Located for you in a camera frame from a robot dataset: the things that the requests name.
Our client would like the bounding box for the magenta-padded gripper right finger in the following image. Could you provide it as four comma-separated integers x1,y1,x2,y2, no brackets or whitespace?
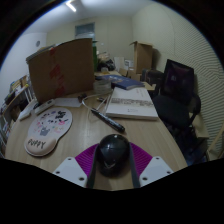
128,142,174,188

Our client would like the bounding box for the large brown cardboard box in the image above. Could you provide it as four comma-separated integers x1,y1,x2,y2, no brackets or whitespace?
25,37,96,104

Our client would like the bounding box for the white cartoon print mouse pad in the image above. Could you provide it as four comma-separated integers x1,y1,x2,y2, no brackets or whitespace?
23,106,74,158

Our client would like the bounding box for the white remote control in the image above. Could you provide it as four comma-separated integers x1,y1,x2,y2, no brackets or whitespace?
33,98,56,116

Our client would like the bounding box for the white book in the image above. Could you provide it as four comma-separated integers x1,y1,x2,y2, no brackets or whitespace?
105,86,160,121

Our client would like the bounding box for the clear plastic container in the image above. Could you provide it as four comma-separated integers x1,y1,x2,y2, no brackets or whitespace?
92,79,113,95

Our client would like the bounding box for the black computer mouse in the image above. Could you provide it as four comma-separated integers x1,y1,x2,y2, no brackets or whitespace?
94,133,132,178

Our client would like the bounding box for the ceiling light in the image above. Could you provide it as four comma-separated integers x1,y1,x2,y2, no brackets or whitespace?
64,0,78,13

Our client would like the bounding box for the shelf unit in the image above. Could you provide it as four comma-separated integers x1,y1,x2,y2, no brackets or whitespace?
0,74,33,158

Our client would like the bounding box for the white flat device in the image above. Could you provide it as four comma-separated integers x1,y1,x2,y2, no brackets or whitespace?
18,99,38,122

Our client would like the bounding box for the white paper sheet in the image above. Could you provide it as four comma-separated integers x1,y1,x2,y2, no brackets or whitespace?
53,96,84,108

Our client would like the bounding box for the tall open cardboard box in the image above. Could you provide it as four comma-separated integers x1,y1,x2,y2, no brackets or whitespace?
129,40,154,75

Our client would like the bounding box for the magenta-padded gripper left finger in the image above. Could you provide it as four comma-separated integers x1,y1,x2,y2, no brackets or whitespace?
52,143,99,189

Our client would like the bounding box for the blue book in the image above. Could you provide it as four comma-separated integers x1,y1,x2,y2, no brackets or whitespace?
94,73,146,91

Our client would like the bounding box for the white cable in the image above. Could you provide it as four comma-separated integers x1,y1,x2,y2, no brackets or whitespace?
81,93,111,123

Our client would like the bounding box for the black marker pen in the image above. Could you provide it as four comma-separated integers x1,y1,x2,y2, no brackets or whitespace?
90,108,126,133

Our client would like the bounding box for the grey door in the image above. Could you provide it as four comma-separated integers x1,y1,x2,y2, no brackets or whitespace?
74,22,97,41

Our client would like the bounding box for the black office chair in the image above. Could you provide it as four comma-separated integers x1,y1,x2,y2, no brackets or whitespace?
151,58,203,164

